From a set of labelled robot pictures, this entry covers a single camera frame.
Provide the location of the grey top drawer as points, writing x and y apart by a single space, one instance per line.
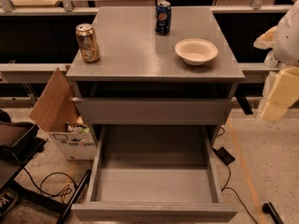
154 111

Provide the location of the black power adapter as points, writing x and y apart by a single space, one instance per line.
224 155

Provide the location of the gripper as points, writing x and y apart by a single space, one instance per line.
288 37

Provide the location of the snack bag in box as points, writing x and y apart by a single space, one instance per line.
77 128

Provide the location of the blue Pepsi can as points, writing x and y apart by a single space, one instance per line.
163 18

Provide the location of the grey drawer cabinet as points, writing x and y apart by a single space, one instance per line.
137 63

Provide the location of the black cart with tray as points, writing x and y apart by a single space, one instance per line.
19 145

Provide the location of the gold soda can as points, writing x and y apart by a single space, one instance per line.
86 37

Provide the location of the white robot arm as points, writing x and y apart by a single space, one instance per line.
291 19

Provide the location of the grey drawer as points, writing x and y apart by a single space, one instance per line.
154 174
154 111

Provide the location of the open cardboard box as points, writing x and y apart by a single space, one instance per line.
53 110

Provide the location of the white paper bowl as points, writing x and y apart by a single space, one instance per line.
195 51

